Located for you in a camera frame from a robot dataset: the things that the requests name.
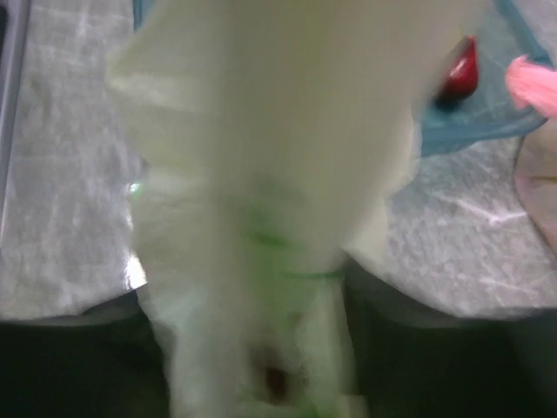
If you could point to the left pink tied bag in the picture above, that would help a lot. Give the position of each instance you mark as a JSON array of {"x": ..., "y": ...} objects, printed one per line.
[{"x": 534, "y": 85}]

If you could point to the teal plastic basket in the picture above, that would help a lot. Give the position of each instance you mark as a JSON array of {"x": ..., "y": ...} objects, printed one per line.
[{"x": 490, "y": 112}]

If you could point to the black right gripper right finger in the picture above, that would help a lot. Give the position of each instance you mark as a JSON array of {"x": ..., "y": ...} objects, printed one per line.
[{"x": 412, "y": 360}]

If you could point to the light green plastic bag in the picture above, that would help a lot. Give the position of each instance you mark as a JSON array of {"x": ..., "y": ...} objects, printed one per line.
[{"x": 274, "y": 134}]

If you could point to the dark red fake fig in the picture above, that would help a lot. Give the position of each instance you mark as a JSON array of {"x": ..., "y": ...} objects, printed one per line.
[{"x": 463, "y": 78}]

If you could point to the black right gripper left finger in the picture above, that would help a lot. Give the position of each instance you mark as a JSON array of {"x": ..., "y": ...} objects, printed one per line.
[{"x": 103, "y": 362}]

